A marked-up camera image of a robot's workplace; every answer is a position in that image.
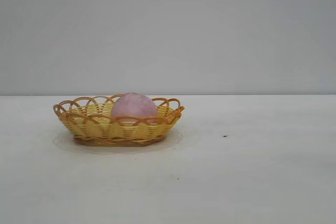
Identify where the pink peach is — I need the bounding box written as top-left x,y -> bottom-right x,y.
111,92 -> 159,125

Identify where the yellow woven wicker basket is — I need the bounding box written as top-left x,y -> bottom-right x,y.
53,93 -> 185,146

